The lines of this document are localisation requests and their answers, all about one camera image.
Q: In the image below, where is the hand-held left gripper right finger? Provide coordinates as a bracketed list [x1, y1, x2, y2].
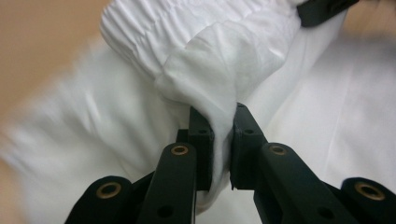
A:
[229, 102, 360, 224]

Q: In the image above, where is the white skirt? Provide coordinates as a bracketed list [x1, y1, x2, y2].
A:
[0, 0, 396, 224]

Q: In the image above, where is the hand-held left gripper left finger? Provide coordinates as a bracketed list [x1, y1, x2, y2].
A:
[135, 105, 217, 224]

